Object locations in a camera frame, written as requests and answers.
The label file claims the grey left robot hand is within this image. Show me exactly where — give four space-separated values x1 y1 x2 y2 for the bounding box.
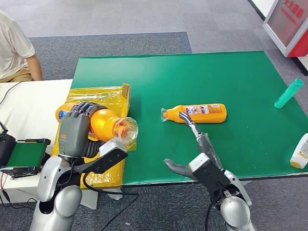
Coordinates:
58 102 107 159

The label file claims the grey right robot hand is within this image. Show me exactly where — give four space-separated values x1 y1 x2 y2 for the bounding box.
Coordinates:
164 111 223 181

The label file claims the orange bottle with clear cap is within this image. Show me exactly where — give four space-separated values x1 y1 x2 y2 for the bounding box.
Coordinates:
55 102 139 148
161 103 227 124

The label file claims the teal plastic bottle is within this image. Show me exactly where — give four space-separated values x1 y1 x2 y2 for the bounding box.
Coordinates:
274 78 305 110

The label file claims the white bottle with yellow cap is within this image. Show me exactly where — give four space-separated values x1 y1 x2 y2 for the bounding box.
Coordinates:
289 133 308 169

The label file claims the small black conveyor green belt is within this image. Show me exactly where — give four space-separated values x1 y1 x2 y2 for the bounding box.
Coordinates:
0 121 51 179

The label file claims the green table mat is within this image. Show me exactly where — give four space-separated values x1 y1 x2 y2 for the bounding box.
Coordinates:
70 51 308 186

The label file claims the white table leg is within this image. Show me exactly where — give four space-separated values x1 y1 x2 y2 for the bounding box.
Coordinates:
80 187 123 210

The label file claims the person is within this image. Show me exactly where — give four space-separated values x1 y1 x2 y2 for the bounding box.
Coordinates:
0 9 44 84

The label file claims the red and white sign stand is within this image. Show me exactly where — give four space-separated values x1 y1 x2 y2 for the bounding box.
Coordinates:
262 0 308 58

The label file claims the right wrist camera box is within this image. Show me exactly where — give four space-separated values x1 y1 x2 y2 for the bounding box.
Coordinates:
188 153 232 193

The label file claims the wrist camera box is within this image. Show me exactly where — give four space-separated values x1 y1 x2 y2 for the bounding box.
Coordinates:
188 153 232 193
73 139 128 175

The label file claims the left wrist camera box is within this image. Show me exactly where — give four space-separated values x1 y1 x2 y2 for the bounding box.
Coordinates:
73 139 128 175

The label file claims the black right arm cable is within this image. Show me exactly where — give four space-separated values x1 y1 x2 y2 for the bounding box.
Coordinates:
205 200 215 231

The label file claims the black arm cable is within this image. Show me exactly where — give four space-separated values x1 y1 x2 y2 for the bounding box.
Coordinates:
82 172 140 231
205 200 215 231

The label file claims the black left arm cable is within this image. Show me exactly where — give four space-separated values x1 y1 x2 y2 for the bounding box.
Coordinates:
82 172 140 231

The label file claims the thin black table cable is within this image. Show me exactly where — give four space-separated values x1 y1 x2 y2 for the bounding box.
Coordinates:
0 81 24 106

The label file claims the black floor cable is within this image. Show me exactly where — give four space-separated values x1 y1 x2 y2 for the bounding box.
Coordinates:
0 180 37 211

